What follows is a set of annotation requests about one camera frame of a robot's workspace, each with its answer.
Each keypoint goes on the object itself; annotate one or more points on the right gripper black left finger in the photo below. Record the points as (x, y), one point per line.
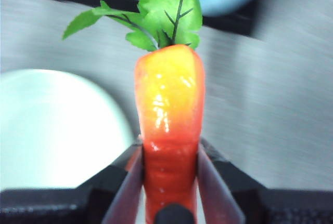
(117, 190)

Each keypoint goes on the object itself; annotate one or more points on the orange carrot with green leaves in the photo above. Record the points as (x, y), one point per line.
(169, 109)

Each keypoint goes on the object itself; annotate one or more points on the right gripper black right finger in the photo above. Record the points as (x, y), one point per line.
(223, 190)

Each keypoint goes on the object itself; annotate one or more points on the light green plate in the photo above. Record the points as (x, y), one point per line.
(57, 130)

